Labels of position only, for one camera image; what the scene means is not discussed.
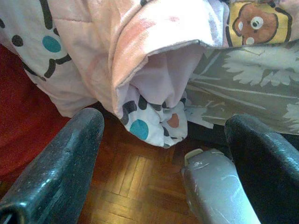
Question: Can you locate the pink cartoon print blanket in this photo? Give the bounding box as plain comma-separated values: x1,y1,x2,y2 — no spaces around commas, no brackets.
0,0,299,149

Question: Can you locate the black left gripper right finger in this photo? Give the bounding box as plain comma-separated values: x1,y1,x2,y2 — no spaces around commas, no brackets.
224,114,299,224

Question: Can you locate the red folded mattress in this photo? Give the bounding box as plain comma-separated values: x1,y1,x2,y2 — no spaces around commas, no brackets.
0,44,71,182

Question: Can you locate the bed with beige floral sheet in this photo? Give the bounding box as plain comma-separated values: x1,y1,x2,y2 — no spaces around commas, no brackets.
185,42,299,159

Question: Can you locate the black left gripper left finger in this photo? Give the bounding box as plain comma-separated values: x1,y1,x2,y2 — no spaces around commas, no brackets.
0,107,105,224

